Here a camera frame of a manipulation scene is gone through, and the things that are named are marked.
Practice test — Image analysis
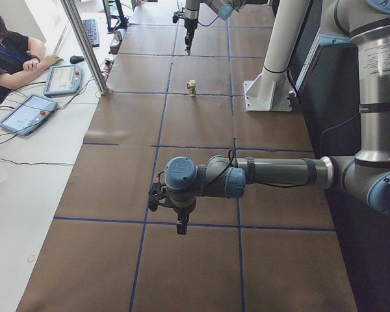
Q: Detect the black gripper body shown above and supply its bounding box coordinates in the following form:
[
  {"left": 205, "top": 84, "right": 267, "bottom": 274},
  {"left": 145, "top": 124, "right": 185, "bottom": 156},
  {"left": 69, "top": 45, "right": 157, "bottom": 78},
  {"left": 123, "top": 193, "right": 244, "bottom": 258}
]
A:
[
  {"left": 175, "top": 207, "right": 191, "bottom": 235},
  {"left": 184, "top": 18, "right": 197, "bottom": 46}
]

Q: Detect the black monitor stand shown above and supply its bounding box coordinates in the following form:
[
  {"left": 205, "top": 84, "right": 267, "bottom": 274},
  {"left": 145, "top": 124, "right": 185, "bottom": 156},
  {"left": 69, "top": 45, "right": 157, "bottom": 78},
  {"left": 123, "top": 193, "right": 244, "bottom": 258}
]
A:
[{"left": 103, "top": 0, "right": 129, "bottom": 33}]

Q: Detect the black keyboard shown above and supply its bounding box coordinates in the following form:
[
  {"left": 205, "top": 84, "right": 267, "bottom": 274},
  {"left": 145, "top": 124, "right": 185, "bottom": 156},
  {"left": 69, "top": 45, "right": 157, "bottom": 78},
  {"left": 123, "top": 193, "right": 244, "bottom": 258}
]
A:
[{"left": 82, "top": 19, "right": 100, "bottom": 47}]

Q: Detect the black computer mouse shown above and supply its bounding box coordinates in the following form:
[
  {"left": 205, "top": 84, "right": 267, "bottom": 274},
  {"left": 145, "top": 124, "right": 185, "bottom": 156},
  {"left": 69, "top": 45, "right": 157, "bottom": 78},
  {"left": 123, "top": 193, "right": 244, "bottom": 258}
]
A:
[{"left": 70, "top": 55, "right": 85, "bottom": 64}]

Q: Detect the blue teach pendant far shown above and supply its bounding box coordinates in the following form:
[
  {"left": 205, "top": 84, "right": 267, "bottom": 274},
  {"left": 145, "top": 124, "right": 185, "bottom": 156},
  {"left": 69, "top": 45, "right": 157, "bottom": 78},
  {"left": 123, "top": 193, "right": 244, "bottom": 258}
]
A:
[{"left": 44, "top": 64, "right": 83, "bottom": 98}]

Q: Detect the blue teach pendant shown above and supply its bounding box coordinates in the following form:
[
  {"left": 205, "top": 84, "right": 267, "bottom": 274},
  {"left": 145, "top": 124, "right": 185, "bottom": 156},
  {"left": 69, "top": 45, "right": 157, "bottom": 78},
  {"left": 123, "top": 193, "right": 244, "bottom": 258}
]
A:
[
  {"left": 0, "top": 94, "right": 58, "bottom": 136},
  {"left": 44, "top": 64, "right": 83, "bottom": 98}
]

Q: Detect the blue teach pendant near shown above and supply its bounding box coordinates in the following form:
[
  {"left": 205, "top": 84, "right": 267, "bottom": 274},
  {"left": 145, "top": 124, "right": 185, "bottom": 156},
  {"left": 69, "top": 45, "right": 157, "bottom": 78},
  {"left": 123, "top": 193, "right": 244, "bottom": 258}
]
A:
[{"left": 0, "top": 94, "right": 58, "bottom": 136}]

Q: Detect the seated person in black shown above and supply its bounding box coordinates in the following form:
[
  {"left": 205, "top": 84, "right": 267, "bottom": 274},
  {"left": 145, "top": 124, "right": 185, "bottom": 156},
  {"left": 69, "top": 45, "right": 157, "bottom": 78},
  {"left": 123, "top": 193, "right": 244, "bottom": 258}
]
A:
[{"left": 0, "top": 16, "right": 61, "bottom": 103}]

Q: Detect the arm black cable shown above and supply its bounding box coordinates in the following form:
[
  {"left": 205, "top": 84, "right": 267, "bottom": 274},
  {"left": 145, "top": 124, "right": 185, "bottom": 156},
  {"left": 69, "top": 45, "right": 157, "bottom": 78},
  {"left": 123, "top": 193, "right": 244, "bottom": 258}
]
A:
[{"left": 196, "top": 11, "right": 222, "bottom": 27}]

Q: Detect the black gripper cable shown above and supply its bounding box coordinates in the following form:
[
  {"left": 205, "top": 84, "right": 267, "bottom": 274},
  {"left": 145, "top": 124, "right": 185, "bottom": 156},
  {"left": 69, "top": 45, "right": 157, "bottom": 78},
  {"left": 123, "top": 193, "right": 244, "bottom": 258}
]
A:
[{"left": 211, "top": 148, "right": 309, "bottom": 191}]

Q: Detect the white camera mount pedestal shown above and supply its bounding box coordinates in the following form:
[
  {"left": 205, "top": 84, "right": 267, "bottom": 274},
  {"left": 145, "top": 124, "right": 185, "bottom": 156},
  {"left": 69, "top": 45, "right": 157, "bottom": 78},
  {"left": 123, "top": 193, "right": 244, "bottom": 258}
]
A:
[{"left": 243, "top": 0, "right": 311, "bottom": 112}]

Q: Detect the aluminium frame post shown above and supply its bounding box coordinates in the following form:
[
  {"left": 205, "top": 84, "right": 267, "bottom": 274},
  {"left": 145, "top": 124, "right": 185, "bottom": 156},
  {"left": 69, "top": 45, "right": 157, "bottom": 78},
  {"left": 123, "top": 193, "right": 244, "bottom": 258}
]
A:
[{"left": 60, "top": 0, "right": 109, "bottom": 96}]

